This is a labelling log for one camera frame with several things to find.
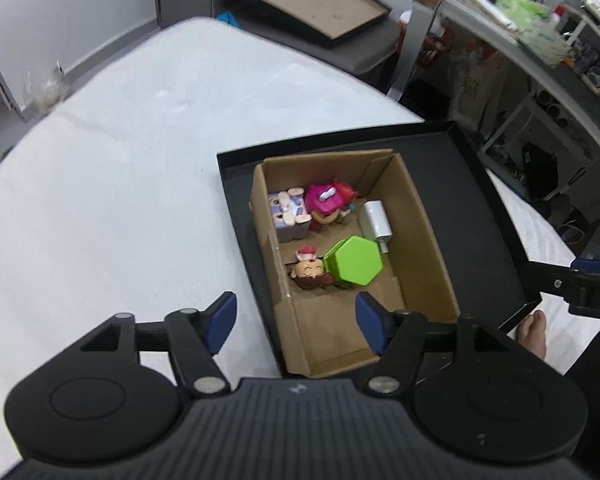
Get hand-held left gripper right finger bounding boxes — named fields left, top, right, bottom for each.
left=355, top=292, right=520, bottom=397

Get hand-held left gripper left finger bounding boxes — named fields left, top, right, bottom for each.
left=80, top=291, right=238, bottom=397

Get green hexagonal box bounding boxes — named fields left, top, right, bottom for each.
left=322, top=235, right=385, bottom=291

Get brown-haired doll figure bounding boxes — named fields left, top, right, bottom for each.
left=292, top=246, right=337, bottom=291

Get brown cardboard box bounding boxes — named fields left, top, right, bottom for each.
left=250, top=148, right=461, bottom=377

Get black shallow tray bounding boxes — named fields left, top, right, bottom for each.
left=216, top=121, right=543, bottom=378

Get white wall charger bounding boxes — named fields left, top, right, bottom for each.
left=359, top=200, right=395, bottom=253

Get red and blue figure toy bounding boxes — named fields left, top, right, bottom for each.
left=310, top=177, right=359, bottom=231

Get person's bare foot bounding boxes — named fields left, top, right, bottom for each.
left=514, top=310, right=548, bottom=361

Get person's dark trouser leg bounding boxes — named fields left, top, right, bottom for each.
left=560, top=321, right=600, bottom=480

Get black bag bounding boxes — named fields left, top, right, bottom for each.
left=521, top=141, right=560, bottom=202

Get purple rabbit cube toy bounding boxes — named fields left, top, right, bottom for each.
left=268, top=187, right=312, bottom=243

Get white tote bag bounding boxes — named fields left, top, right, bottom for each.
left=450, top=42, right=507, bottom=133

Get green packets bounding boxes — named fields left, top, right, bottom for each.
left=495, top=0, right=572, bottom=65

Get clear plastic bag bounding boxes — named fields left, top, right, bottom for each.
left=24, top=62, right=77, bottom=112

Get white desk frame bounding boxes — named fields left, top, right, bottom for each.
left=387, top=0, right=600, bottom=261

